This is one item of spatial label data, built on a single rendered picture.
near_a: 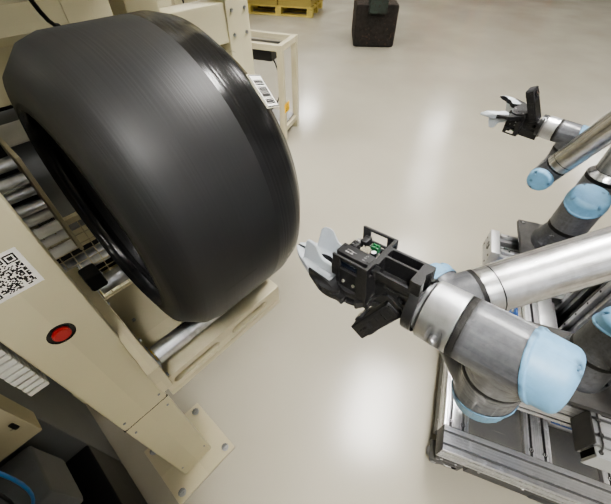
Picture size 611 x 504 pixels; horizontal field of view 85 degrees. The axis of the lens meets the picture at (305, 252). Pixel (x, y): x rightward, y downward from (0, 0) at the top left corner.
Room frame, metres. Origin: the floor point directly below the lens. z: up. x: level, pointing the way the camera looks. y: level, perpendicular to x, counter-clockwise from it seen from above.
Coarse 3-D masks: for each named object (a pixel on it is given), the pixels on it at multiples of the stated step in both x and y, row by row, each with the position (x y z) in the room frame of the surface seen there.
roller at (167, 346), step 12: (240, 300) 0.49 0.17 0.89; (180, 324) 0.40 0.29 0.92; (192, 324) 0.40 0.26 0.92; (204, 324) 0.41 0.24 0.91; (168, 336) 0.37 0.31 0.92; (180, 336) 0.37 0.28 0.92; (192, 336) 0.38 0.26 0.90; (156, 348) 0.34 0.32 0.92; (168, 348) 0.34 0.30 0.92; (180, 348) 0.35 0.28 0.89
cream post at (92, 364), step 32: (0, 224) 0.33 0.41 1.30; (32, 256) 0.33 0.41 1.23; (32, 288) 0.31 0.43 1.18; (64, 288) 0.33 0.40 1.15; (0, 320) 0.27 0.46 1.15; (32, 320) 0.29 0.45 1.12; (64, 320) 0.31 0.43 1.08; (96, 320) 0.34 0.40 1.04; (32, 352) 0.26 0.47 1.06; (64, 352) 0.28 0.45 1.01; (96, 352) 0.31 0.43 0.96; (128, 352) 0.34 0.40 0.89; (64, 384) 0.26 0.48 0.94; (96, 384) 0.28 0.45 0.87; (128, 384) 0.31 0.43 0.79; (128, 416) 0.27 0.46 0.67; (160, 416) 0.31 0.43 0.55; (160, 448) 0.26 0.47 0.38; (192, 448) 0.31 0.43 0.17
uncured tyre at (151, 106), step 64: (64, 64) 0.46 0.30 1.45; (128, 64) 0.48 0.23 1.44; (192, 64) 0.52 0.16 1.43; (64, 128) 0.40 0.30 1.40; (128, 128) 0.39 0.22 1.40; (192, 128) 0.43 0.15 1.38; (256, 128) 0.48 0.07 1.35; (64, 192) 0.60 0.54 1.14; (128, 192) 0.35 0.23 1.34; (192, 192) 0.36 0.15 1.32; (256, 192) 0.42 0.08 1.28; (128, 256) 0.58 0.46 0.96; (192, 256) 0.32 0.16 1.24; (256, 256) 0.38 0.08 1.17; (192, 320) 0.34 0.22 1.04
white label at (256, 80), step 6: (252, 78) 0.56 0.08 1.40; (258, 78) 0.57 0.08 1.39; (252, 84) 0.55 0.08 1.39; (258, 84) 0.56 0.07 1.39; (264, 84) 0.58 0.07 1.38; (258, 90) 0.54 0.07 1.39; (264, 90) 0.56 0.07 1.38; (264, 96) 0.55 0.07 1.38; (270, 96) 0.56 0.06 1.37; (264, 102) 0.53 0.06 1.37; (270, 102) 0.55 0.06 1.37; (276, 102) 0.56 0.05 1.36
